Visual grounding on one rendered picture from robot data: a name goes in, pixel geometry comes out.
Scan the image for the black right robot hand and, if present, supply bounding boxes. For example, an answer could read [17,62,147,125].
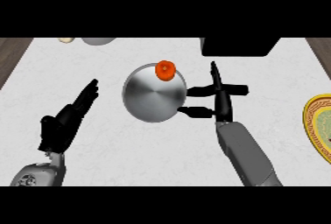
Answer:
[175,60,234,123]

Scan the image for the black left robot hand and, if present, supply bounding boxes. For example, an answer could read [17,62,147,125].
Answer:
[36,78,100,155]

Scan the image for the yellow patterned plate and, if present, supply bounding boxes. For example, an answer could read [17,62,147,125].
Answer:
[301,93,331,165]

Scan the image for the black appliance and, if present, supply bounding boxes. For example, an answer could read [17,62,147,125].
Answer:
[199,37,282,58]

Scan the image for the beige round vegetable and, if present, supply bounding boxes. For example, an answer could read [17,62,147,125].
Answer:
[56,37,76,45]

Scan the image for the grey bowl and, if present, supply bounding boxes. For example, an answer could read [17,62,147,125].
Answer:
[79,37,118,46]

